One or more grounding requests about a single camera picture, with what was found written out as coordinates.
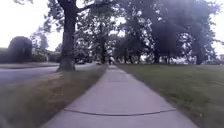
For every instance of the grey asphalt road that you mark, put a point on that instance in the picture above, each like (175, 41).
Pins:
(20, 75)

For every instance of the wide grass lawn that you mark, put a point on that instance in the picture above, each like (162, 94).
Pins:
(180, 83)

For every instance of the large thick-trunked tree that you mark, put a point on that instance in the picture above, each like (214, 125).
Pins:
(67, 43)

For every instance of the round dark bush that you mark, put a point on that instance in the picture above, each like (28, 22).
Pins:
(20, 50)

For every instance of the group of trees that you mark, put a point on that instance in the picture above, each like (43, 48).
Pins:
(160, 36)

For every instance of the grass strip beside road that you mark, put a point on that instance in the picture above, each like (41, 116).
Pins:
(50, 96)

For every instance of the grey concrete sidewalk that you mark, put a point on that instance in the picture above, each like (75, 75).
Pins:
(116, 96)

